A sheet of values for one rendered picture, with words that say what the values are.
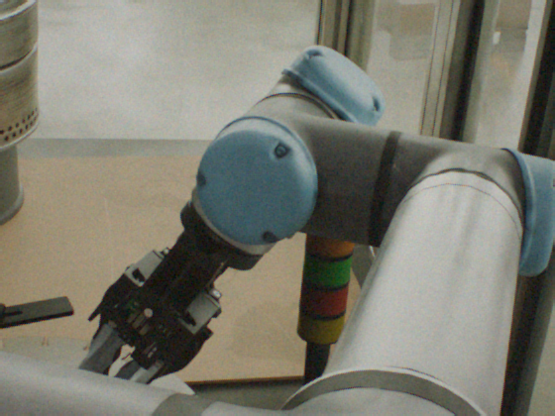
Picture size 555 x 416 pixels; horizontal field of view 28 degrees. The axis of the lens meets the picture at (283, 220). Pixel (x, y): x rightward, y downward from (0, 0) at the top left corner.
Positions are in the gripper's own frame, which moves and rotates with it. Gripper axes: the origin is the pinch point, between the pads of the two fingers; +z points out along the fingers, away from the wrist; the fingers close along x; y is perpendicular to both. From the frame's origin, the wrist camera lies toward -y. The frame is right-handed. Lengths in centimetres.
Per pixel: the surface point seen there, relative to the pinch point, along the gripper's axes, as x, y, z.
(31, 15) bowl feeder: -43, -55, 2
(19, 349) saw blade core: -8.6, -6.5, 7.7
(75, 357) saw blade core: -4.1, -7.4, 4.8
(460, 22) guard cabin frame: 2, -43, -36
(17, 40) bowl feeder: -41, -52, 4
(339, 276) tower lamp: 9.6, -14.3, -15.8
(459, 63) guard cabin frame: 5, -44, -32
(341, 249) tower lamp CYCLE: 8.0, -13.6, -18.2
